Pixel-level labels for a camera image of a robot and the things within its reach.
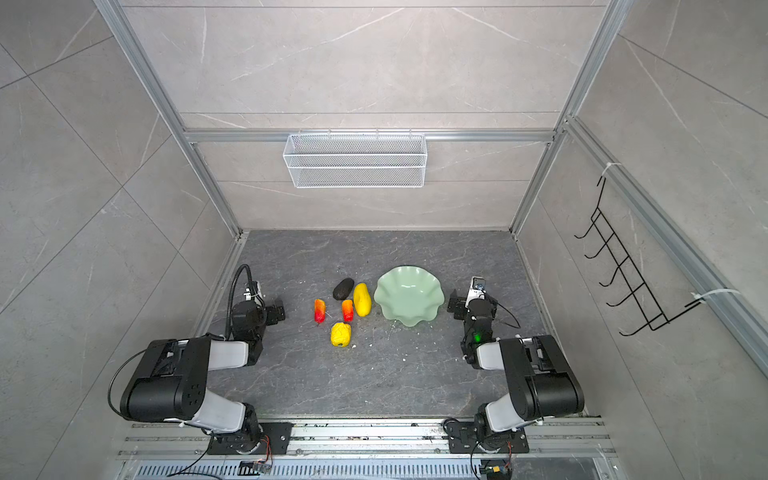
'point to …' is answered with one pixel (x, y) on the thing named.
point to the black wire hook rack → (639, 293)
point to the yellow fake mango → (362, 300)
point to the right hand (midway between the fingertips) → (470, 289)
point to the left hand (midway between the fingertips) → (262, 294)
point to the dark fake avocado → (343, 289)
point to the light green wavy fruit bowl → (409, 294)
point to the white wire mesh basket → (353, 161)
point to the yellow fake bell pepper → (340, 334)
